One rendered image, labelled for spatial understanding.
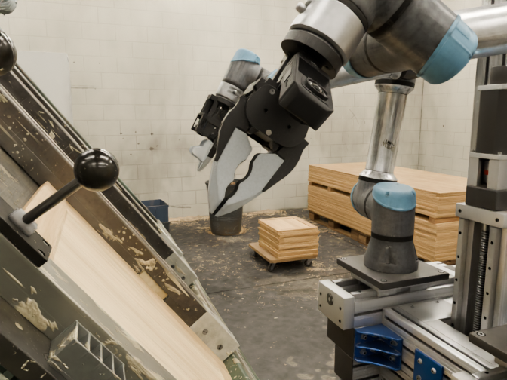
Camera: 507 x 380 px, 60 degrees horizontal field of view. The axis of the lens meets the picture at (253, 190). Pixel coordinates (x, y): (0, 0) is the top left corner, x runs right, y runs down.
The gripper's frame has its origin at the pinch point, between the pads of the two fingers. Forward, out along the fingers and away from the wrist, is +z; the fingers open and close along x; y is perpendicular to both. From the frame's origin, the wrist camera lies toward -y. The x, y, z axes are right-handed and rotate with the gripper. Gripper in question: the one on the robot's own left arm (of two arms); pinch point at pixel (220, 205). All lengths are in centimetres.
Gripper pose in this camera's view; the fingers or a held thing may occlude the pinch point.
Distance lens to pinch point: 46.0
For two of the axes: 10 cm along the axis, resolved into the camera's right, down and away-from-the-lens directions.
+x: -8.1, -5.3, -2.4
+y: -2.3, -0.9, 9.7
